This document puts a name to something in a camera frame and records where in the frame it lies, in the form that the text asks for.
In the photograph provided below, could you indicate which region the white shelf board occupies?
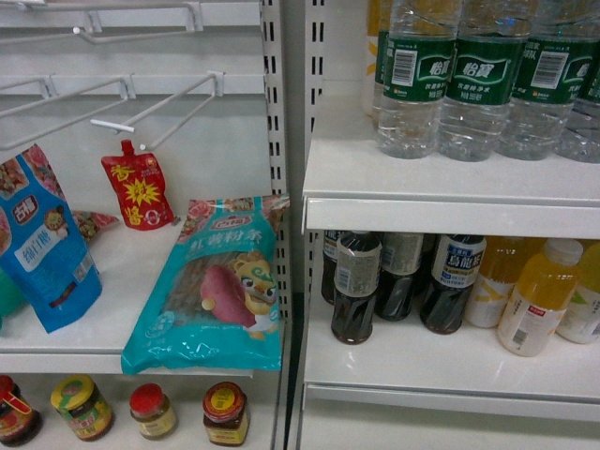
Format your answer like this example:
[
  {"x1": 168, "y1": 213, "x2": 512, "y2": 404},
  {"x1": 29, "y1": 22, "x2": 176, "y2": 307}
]
[{"x1": 302, "y1": 91, "x2": 600, "y2": 241}]

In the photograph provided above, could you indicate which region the large water bottle left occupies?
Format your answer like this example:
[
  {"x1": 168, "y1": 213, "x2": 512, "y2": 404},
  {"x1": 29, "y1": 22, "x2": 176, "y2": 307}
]
[{"x1": 378, "y1": 1, "x2": 462, "y2": 159}]

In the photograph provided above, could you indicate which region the large water bottle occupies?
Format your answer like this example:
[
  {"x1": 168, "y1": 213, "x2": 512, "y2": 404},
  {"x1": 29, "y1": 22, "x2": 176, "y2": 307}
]
[
  {"x1": 497, "y1": 1, "x2": 599, "y2": 160},
  {"x1": 378, "y1": 1, "x2": 462, "y2": 159},
  {"x1": 439, "y1": 1, "x2": 538, "y2": 162}
]

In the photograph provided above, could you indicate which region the white perforated shelf upright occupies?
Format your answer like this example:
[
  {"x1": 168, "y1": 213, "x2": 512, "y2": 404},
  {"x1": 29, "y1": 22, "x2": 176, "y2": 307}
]
[{"x1": 260, "y1": 0, "x2": 294, "y2": 320}]

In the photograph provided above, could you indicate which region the large water bottle right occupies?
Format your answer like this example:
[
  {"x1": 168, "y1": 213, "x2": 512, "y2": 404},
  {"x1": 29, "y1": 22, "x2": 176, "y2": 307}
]
[{"x1": 497, "y1": 1, "x2": 599, "y2": 160}]

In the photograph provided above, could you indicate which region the large water bottle middle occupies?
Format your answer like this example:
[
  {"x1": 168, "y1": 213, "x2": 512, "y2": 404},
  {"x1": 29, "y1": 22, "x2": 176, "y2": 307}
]
[{"x1": 439, "y1": 1, "x2": 538, "y2": 162}]

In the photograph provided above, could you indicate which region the dark tea bottle front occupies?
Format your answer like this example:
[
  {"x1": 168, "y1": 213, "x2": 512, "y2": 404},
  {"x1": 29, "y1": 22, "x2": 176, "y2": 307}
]
[{"x1": 331, "y1": 231, "x2": 382, "y2": 345}]

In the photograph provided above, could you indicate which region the dark tea bottle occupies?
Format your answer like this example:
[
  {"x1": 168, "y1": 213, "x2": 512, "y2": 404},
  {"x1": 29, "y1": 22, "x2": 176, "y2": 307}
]
[
  {"x1": 331, "y1": 231, "x2": 382, "y2": 345},
  {"x1": 375, "y1": 232, "x2": 425, "y2": 322}
]

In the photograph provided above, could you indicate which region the dark tea bottle middle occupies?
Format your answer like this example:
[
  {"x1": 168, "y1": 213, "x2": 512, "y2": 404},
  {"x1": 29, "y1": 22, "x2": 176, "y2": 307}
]
[{"x1": 375, "y1": 232, "x2": 425, "y2": 322}]

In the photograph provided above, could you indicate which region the teal sweet potato noodle bag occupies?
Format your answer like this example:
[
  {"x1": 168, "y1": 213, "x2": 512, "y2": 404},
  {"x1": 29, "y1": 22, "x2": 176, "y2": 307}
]
[{"x1": 121, "y1": 194, "x2": 290, "y2": 375}]

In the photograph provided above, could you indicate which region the dark tea bottle Suntory label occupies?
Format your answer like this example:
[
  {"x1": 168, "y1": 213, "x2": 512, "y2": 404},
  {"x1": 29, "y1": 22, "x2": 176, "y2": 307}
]
[{"x1": 419, "y1": 234, "x2": 487, "y2": 335}]

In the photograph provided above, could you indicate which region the red sauce pouch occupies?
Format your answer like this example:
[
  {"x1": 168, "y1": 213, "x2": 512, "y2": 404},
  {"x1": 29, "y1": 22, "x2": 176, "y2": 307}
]
[{"x1": 101, "y1": 140, "x2": 174, "y2": 231}]

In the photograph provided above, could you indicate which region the orange juice bottle back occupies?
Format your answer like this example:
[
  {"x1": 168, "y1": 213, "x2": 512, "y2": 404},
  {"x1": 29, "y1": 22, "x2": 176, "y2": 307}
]
[{"x1": 464, "y1": 236, "x2": 528, "y2": 328}]

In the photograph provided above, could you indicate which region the orange juice bottle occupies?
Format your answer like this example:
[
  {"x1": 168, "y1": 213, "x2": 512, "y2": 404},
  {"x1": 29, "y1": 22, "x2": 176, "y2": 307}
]
[
  {"x1": 497, "y1": 238, "x2": 583, "y2": 357},
  {"x1": 464, "y1": 236, "x2": 528, "y2": 328}
]

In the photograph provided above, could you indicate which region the chili sauce jar orange label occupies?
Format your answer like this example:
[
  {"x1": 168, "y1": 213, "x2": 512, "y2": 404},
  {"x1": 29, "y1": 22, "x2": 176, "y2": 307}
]
[{"x1": 202, "y1": 382, "x2": 250, "y2": 447}]

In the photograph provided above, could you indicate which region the small red lid jar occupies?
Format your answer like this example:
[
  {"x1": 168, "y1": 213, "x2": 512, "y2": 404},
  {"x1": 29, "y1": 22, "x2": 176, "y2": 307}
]
[{"x1": 129, "y1": 382, "x2": 178, "y2": 441}]

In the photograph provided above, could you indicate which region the orange juice bottle front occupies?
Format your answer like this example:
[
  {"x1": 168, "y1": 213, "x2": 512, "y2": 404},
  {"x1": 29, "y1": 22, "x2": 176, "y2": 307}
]
[{"x1": 497, "y1": 238, "x2": 583, "y2": 357}]

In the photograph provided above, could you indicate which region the blue sugar bag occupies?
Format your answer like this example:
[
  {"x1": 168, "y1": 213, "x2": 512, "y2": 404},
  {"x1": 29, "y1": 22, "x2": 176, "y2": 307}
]
[{"x1": 1, "y1": 144, "x2": 102, "y2": 333}]

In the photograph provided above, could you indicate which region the yellow lid sauce jar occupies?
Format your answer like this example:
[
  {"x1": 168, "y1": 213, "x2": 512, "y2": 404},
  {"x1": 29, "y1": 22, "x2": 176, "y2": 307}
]
[{"x1": 51, "y1": 374, "x2": 114, "y2": 442}]

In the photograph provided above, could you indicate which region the red lid sauce jar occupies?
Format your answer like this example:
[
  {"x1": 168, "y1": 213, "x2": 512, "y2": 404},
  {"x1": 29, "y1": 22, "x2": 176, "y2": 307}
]
[{"x1": 1, "y1": 375, "x2": 42, "y2": 447}]

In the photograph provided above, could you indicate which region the white wire display hook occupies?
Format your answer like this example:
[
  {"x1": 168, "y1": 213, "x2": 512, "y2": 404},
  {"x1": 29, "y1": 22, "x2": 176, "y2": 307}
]
[{"x1": 90, "y1": 69, "x2": 226, "y2": 152}]

